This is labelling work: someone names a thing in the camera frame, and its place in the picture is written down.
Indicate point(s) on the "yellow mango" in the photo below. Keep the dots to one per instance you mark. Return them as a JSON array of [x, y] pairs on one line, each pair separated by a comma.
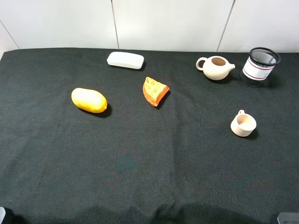
[[89, 100]]

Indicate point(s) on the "orange cheese wedge toy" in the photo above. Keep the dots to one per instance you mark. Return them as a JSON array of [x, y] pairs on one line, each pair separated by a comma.
[[154, 91]]

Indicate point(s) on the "black tablecloth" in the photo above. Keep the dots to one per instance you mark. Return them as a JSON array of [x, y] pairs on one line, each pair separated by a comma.
[[177, 163]]

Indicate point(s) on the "white glasses case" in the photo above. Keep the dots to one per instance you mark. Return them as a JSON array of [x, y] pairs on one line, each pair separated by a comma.
[[125, 60]]

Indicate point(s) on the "cream ceramic teapot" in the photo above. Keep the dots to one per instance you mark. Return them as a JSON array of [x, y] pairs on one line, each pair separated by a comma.
[[215, 67]]

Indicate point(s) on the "cream ceramic cup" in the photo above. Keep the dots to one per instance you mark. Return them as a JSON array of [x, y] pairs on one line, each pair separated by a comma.
[[243, 124]]

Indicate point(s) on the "black mesh pen holder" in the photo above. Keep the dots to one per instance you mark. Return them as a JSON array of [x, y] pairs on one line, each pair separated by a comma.
[[259, 65]]

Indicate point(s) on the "grey base part right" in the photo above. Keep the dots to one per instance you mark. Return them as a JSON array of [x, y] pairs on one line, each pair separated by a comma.
[[288, 218]]

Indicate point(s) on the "grey base part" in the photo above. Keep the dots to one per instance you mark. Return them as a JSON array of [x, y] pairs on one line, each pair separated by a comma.
[[2, 215], [288, 218]]

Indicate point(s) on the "grey base part left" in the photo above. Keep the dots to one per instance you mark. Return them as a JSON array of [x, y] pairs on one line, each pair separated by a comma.
[[2, 215]]

